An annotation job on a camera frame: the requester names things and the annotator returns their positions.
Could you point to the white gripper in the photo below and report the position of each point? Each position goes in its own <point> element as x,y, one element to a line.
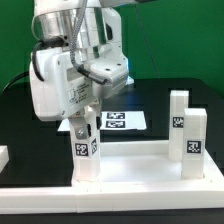
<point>65,92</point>

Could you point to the white desk top tray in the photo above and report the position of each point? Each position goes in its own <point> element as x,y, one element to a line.
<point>143,167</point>

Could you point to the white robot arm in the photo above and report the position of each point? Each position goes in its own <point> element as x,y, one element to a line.
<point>77,61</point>

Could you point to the fiducial marker sheet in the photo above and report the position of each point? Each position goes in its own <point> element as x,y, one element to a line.
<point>126,120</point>

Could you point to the white block at left edge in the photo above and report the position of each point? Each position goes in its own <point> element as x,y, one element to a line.
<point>4,157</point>

